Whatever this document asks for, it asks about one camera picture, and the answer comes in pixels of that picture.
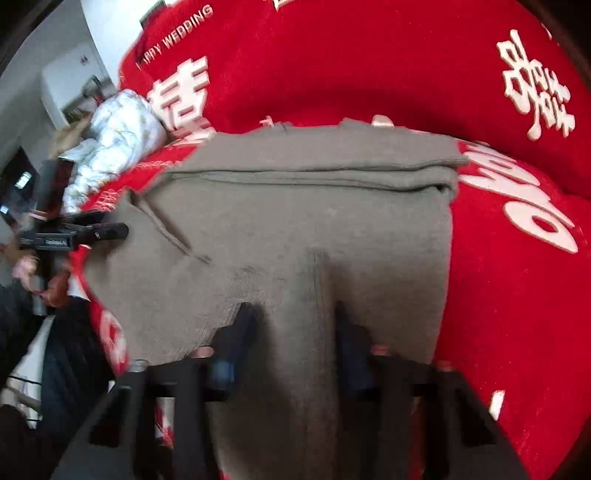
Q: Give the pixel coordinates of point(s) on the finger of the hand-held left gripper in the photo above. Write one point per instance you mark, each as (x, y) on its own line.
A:
(104, 232)

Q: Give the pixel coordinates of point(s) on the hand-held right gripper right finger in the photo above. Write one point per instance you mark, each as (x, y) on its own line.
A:
(355, 362)

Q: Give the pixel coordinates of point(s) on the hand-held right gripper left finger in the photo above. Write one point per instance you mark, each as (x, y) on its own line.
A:
(226, 364)

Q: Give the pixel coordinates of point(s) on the grey knit sweater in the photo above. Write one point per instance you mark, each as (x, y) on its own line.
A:
(286, 230)

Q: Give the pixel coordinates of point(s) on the person's left forearm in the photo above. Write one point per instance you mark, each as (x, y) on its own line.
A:
(18, 323)

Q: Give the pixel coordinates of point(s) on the person's left hand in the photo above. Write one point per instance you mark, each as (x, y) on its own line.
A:
(55, 288)

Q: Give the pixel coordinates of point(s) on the pale floral quilt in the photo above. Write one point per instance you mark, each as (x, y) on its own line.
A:
(115, 138)

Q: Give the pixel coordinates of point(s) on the person's dark pants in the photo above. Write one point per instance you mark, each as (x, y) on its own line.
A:
(74, 369)

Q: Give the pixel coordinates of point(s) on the red printed blanket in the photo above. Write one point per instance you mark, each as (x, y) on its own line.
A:
(369, 69)

